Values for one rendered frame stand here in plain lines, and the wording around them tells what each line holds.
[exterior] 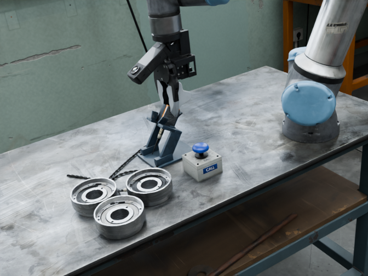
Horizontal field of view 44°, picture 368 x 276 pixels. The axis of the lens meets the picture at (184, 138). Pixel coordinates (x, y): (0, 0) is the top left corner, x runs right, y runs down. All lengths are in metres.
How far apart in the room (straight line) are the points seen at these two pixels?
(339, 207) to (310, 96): 0.49
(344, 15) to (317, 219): 0.62
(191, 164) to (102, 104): 1.72
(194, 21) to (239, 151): 1.80
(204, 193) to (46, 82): 1.70
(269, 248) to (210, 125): 0.39
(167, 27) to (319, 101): 0.38
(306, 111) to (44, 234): 0.63
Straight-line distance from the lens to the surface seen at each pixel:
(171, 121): 1.18
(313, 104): 1.05
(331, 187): 1.52
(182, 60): 1.12
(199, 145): 1.10
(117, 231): 0.95
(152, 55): 1.11
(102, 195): 1.08
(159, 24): 1.08
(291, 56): 1.19
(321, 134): 1.23
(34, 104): 2.64
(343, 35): 1.02
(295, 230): 1.34
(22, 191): 1.21
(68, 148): 1.36
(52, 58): 2.60
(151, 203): 1.04
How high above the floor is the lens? 1.40
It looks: 28 degrees down
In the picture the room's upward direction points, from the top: 7 degrees counter-clockwise
